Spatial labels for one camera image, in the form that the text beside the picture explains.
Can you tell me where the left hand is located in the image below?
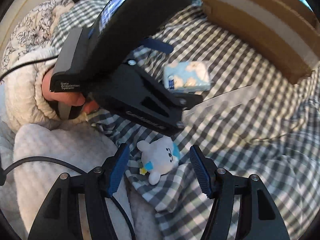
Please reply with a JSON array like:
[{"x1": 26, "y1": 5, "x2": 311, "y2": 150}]
[{"x1": 41, "y1": 69, "x2": 99, "y2": 114}]

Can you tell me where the black cable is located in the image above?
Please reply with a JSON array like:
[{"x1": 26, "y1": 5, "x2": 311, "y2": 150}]
[{"x1": 0, "y1": 155, "x2": 137, "y2": 240}]

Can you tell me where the blue cartoon tissue pack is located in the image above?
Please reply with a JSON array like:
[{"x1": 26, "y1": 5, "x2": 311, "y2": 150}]
[{"x1": 162, "y1": 61, "x2": 211, "y2": 93}]

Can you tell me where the floral white quilt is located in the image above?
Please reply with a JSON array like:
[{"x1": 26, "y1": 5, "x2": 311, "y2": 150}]
[{"x1": 1, "y1": 0, "x2": 74, "y2": 74}]

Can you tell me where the checkered bed sheet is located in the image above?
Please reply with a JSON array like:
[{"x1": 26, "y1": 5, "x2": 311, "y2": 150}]
[{"x1": 49, "y1": 0, "x2": 320, "y2": 240}]

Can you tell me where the white fleece sleeve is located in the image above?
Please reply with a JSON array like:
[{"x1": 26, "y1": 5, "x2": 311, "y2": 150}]
[{"x1": 4, "y1": 47, "x2": 85, "y2": 133}]

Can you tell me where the white plush toy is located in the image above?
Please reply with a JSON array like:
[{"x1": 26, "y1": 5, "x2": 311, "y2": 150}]
[{"x1": 137, "y1": 136, "x2": 180, "y2": 185}]

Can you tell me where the brown cardboard box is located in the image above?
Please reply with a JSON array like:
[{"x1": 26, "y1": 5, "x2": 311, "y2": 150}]
[{"x1": 202, "y1": 0, "x2": 319, "y2": 84}]

